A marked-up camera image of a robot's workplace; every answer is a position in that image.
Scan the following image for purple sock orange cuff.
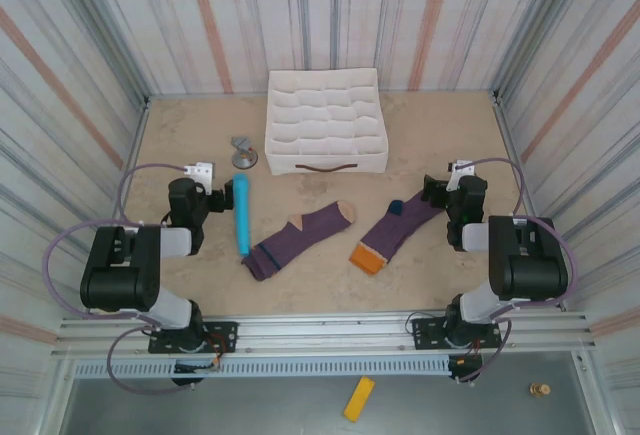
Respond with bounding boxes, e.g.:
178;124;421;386
348;189;447;276

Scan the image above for purple sock peach toe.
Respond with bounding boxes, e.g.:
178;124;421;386
241;199;357;284

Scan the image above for white fabric divider box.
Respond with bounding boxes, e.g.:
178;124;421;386
263;67;390;176

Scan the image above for blue cylinder tube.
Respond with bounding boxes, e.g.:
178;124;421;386
231;173;253;258

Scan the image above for yellow plastic strip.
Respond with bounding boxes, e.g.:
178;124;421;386
342;375;376;424

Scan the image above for grey metal suction mount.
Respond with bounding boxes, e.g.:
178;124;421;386
229;135;260;170

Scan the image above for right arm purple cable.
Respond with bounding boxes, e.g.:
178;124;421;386
452;157;581;384

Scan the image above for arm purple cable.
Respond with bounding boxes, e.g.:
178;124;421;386
452;157;581;384
42;162;196;396

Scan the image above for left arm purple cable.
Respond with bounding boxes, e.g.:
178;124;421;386
42;162;196;396

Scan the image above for aluminium table edge rail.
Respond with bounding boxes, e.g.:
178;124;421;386
492;90;567;312
88;96;152;319

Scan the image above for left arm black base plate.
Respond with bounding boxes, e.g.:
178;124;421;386
148;320;239;355

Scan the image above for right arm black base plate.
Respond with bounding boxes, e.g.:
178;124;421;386
409;317;503;351

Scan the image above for power wires with connector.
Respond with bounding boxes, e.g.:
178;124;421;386
202;332;224;372
452;337;485;370

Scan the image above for aluminium mounting rail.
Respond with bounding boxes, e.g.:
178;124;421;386
49;310;599;359

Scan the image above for slotted grey cable duct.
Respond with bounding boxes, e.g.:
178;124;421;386
73;357;451;379

